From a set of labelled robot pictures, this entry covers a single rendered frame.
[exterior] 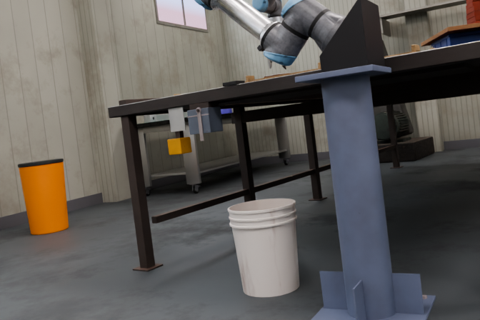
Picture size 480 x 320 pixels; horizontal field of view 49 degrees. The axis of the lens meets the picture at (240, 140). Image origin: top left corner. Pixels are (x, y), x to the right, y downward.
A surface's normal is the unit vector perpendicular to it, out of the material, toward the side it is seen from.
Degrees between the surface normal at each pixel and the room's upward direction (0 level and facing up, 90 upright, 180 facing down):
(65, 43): 90
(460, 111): 90
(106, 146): 90
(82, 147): 90
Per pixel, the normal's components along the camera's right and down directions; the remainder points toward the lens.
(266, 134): -0.48, 0.08
